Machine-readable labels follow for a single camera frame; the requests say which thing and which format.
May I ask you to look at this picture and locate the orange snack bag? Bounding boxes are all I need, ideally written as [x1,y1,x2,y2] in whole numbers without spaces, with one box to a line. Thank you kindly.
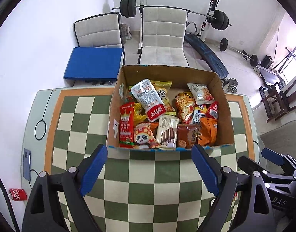
[199,117,218,146]

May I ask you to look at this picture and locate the white rice cracker bag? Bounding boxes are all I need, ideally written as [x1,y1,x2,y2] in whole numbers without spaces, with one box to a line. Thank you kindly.
[188,83,215,105]

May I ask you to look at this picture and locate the silver white snack pouch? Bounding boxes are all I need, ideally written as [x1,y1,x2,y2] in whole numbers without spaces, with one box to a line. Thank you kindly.
[131,78,166,122]

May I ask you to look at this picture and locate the red snack packet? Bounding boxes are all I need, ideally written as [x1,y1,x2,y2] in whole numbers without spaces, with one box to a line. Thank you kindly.
[205,102,218,119]

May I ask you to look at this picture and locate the red cola can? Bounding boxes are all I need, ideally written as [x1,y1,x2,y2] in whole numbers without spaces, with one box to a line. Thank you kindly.
[8,188,27,201]

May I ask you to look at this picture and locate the smartphone on table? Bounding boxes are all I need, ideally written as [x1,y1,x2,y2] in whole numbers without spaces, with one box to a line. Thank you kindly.
[22,148,31,181]

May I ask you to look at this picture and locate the wooden chair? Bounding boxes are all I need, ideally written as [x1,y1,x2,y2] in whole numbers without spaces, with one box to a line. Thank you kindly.
[258,79,296,122]

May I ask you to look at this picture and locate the checkered table mat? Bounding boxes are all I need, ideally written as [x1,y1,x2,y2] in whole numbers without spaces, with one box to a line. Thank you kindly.
[21,86,261,232]

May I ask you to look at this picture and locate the dumbbell on floor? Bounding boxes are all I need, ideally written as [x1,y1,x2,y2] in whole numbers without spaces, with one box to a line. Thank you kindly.
[223,78,238,93]

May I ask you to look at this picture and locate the brown cookie bag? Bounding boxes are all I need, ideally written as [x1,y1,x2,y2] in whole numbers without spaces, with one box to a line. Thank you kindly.
[177,124,201,149]

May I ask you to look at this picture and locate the blue white snack packet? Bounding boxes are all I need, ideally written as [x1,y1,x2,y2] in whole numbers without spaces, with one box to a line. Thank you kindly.
[191,104,207,125]

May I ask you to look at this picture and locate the white chocolate biscuit pack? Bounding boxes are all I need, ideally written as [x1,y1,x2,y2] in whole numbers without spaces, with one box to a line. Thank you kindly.
[156,115,179,150]

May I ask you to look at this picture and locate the noodle snack bag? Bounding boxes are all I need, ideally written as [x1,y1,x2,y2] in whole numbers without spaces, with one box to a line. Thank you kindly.
[175,92,195,124]

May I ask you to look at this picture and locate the panda print snack bag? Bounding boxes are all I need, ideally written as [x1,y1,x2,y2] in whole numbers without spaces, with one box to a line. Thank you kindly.
[134,123,160,149]

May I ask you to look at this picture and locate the red tall snack bag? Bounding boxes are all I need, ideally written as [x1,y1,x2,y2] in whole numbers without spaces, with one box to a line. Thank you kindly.
[119,102,134,148]

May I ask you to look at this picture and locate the yellow snack bag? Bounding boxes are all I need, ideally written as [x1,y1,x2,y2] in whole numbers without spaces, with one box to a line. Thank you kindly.
[133,103,147,126]

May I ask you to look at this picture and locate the blue weight bench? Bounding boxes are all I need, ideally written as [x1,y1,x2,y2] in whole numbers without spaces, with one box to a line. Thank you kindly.
[185,34,229,80]

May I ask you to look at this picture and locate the green snack bag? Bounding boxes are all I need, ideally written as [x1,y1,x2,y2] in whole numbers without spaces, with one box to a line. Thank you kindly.
[124,86,136,103]

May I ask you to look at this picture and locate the cardboard box with cow print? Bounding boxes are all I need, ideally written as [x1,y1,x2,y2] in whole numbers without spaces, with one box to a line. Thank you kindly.
[107,65,234,148]

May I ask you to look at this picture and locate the yellow chips bag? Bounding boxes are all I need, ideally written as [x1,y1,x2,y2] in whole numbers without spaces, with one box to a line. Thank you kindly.
[151,80,176,115]

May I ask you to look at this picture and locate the blue cushion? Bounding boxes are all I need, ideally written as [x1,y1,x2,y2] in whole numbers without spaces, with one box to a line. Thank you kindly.
[64,47,124,82]

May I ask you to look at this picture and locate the white padded chair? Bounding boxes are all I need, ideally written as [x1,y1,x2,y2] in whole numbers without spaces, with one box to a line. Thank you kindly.
[73,11,126,65]
[137,6,190,68]

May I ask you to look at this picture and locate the barbell with black plates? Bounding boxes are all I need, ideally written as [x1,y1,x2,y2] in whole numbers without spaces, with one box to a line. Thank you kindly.
[114,0,230,30]

